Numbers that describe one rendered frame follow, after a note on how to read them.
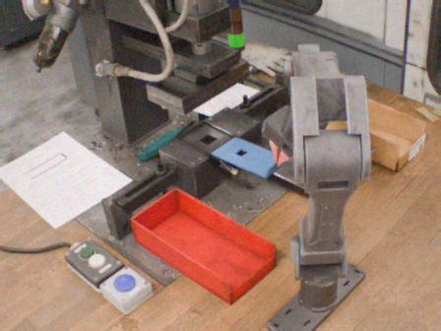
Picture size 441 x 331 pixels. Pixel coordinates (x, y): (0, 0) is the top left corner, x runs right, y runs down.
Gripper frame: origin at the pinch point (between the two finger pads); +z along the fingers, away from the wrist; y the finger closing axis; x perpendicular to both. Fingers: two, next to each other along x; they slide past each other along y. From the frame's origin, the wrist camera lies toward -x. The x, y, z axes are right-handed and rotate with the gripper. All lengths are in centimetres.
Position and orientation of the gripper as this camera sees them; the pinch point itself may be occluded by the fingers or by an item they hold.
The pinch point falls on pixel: (280, 161)
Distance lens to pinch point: 114.3
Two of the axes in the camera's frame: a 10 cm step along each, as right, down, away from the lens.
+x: -7.0, 4.7, -5.4
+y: -6.8, -6.8, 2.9
